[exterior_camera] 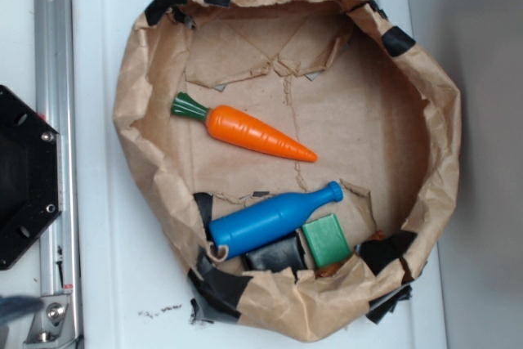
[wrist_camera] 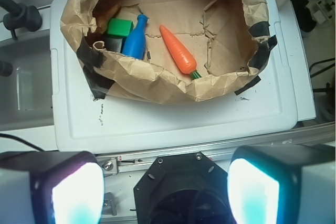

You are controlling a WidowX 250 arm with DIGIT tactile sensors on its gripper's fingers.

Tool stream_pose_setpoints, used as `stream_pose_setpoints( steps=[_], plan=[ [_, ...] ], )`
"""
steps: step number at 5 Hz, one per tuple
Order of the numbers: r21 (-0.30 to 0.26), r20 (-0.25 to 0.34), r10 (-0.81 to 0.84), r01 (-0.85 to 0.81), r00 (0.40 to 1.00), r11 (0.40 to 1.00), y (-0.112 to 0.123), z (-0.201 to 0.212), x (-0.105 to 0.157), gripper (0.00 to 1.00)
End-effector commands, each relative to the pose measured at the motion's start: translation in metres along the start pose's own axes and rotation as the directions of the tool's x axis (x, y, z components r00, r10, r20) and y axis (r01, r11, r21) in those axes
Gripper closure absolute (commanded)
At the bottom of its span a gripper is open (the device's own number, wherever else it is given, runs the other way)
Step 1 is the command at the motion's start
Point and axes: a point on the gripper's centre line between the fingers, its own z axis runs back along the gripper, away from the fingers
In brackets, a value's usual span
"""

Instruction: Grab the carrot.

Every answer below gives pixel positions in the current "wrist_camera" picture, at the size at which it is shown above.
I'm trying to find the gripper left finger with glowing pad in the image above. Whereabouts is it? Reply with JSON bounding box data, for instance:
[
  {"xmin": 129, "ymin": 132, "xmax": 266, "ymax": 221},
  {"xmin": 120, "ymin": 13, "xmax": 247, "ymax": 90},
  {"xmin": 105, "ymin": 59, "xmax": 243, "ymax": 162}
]
[{"xmin": 1, "ymin": 151, "xmax": 104, "ymax": 223}]

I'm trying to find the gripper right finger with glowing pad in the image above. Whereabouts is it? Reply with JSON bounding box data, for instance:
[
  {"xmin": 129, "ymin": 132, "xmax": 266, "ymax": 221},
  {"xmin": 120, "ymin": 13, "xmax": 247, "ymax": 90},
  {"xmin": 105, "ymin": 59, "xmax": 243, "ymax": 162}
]
[{"xmin": 227, "ymin": 144, "xmax": 335, "ymax": 223}]

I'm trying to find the orange toy carrot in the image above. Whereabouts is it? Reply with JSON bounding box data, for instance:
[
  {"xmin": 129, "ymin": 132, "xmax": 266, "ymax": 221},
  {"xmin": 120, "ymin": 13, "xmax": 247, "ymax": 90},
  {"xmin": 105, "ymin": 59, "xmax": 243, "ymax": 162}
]
[{"xmin": 159, "ymin": 25, "xmax": 201, "ymax": 80}]

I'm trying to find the white plastic bin lid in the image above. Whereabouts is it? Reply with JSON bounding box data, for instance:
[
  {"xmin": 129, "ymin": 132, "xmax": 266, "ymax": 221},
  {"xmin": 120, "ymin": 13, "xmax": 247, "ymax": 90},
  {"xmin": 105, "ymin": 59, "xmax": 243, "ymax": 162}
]
[{"xmin": 50, "ymin": 0, "xmax": 298, "ymax": 154}]

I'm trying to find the translucent plastic container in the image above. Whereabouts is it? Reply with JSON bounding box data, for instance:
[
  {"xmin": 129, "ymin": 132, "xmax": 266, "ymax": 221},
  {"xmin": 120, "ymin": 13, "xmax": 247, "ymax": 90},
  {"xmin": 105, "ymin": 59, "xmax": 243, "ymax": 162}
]
[{"xmin": 1, "ymin": 31, "xmax": 54, "ymax": 131}]

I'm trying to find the black toy block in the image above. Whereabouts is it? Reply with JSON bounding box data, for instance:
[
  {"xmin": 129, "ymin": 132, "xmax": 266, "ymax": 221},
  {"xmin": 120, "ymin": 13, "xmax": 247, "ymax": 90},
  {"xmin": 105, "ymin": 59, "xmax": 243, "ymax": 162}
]
[{"xmin": 103, "ymin": 35, "xmax": 126, "ymax": 53}]

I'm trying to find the blue toy bottle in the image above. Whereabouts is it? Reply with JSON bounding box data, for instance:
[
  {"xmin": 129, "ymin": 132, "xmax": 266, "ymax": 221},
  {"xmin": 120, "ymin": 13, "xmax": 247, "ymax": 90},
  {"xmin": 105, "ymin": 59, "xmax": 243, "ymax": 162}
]
[{"xmin": 122, "ymin": 14, "xmax": 148, "ymax": 60}]

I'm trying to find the black clamp stand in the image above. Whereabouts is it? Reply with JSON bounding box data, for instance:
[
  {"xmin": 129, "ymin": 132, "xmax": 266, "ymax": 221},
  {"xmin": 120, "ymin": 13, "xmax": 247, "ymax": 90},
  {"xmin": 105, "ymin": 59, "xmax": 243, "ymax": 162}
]
[{"xmin": 1, "ymin": 0, "xmax": 43, "ymax": 40}]

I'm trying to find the brown paper bag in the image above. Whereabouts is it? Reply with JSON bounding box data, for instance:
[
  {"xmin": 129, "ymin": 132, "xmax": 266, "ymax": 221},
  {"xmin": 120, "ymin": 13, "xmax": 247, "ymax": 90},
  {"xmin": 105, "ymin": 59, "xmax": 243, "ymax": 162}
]
[{"xmin": 60, "ymin": 0, "xmax": 277, "ymax": 104}]

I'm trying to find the white power strip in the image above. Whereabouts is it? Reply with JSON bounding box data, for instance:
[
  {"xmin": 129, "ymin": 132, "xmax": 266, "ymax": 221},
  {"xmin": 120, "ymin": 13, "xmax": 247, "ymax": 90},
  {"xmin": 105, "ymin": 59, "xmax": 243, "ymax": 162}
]
[{"xmin": 313, "ymin": 0, "xmax": 335, "ymax": 24}]

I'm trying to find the green toy block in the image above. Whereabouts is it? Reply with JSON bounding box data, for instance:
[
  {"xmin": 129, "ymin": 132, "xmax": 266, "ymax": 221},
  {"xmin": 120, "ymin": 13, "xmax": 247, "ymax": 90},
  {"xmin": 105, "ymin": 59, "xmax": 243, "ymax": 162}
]
[{"xmin": 106, "ymin": 18, "xmax": 133, "ymax": 37}]

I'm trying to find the aluminium extrusion rail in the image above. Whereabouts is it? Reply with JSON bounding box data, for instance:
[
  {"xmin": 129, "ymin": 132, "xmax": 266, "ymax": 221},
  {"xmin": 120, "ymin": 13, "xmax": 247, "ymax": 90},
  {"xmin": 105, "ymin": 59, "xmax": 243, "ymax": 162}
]
[{"xmin": 96, "ymin": 122, "xmax": 335, "ymax": 176}]

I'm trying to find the black octagonal mount plate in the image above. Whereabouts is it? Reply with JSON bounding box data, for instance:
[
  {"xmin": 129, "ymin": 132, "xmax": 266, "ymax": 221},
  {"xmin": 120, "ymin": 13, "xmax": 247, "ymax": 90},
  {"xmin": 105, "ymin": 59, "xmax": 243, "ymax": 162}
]
[{"xmin": 133, "ymin": 152, "xmax": 236, "ymax": 223}]

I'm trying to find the black cable right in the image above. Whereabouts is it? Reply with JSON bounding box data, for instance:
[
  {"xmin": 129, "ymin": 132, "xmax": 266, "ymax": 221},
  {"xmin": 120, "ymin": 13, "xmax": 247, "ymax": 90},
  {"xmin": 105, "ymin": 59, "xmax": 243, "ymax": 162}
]
[{"xmin": 309, "ymin": 57, "xmax": 336, "ymax": 79}]

